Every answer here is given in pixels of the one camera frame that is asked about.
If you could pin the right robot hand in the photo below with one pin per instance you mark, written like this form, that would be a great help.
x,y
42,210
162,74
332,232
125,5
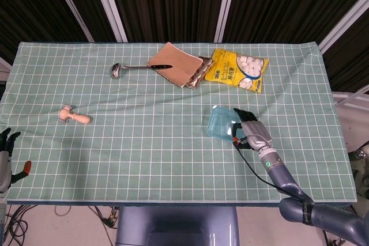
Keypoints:
x,y
256,133

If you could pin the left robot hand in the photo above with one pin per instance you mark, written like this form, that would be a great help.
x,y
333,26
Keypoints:
x,y
5,171

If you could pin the translucent blue plastic lid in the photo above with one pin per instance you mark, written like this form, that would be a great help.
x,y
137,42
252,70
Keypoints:
x,y
219,122

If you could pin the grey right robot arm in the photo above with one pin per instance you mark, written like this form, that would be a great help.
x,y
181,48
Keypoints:
x,y
282,174

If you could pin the yellow marshmallow bag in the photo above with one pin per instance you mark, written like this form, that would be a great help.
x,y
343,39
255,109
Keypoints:
x,y
225,73

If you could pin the red silver snack packet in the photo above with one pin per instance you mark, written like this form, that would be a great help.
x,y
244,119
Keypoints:
x,y
199,77

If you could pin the small wooden toy hammer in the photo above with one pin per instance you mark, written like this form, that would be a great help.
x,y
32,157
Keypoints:
x,y
80,118

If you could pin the white side stand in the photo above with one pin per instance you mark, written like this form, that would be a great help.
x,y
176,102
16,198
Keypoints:
x,y
354,119

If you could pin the silver metallic object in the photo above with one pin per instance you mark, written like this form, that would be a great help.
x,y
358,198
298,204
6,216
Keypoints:
x,y
361,153

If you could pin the brown spiral notebook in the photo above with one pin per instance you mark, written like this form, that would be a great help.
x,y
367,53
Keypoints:
x,y
176,61

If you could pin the green white checked tablecloth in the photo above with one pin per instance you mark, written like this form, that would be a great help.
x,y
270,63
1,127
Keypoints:
x,y
115,156

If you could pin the grey robot torso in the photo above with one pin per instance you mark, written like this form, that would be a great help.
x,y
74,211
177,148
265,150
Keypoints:
x,y
161,223

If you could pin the black pleated curtain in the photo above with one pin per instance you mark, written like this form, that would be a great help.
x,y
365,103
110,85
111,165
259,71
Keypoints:
x,y
173,4

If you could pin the aluminium frame post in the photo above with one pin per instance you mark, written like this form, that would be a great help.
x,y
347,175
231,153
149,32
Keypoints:
x,y
226,4
109,4
343,25
71,4

